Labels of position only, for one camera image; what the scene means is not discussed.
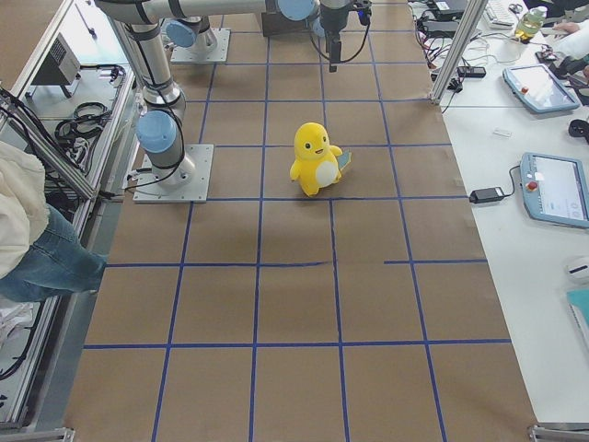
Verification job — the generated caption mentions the aluminium frame post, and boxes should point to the aluminium frame post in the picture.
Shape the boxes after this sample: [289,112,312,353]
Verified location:
[429,0,487,104]

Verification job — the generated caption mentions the far teach pendant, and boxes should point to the far teach pendant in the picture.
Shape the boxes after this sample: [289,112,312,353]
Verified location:
[502,64,581,113]

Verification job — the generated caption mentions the grey control box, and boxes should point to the grey control box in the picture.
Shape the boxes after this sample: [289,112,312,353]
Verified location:
[31,33,81,99]

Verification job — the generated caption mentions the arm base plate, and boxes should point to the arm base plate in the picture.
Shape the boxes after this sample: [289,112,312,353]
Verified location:
[169,28,230,64]
[133,144,214,204]

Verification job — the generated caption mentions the person in jeans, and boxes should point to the person in jeans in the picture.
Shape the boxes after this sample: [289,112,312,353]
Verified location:
[1,142,107,302]

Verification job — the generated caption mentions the yellow plush toy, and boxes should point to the yellow plush toy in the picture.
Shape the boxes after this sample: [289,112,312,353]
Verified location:
[289,122,352,197]

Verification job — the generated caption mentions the black power brick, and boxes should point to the black power brick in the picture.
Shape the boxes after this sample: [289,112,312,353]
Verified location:
[468,187,505,204]

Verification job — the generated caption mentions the near teach pendant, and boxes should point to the near teach pendant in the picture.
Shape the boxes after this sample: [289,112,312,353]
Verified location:
[520,152,588,229]

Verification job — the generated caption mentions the coiled black cables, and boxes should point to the coiled black cables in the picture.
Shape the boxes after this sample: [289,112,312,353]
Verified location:
[54,101,114,153]

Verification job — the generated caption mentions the teach pendant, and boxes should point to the teach pendant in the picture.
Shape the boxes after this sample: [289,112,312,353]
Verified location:
[520,152,588,229]
[502,64,581,113]

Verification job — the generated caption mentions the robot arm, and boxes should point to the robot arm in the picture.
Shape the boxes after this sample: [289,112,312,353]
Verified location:
[96,0,277,196]
[165,16,218,53]

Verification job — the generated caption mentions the yellow drink bottle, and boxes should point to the yellow drink bottle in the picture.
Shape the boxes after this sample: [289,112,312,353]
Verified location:
[514,6,548,43]

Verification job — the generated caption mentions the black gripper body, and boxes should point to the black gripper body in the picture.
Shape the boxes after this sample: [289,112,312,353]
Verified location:
[319,0,352,32]

